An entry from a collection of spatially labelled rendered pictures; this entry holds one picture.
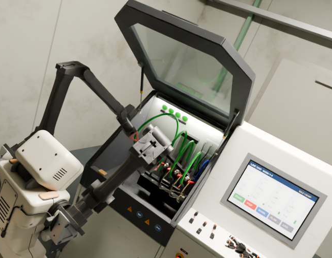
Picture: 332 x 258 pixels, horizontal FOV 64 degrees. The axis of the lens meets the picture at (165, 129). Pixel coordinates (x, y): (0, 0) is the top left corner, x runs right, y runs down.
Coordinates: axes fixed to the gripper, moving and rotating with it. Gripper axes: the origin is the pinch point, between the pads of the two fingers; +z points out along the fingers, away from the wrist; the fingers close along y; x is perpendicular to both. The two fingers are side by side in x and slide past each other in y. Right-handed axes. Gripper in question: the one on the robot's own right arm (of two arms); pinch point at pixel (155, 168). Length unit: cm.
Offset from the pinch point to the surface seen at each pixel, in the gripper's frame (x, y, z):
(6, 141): 181, -68, 68
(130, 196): 9.7, -18.8, 20.8
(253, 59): 94, 240, 145
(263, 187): -44, 39, 27
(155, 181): 11.8, -0.1, 35.2
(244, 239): -51, 12, 45
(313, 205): -69, 48, 29
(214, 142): 1, 49, 35
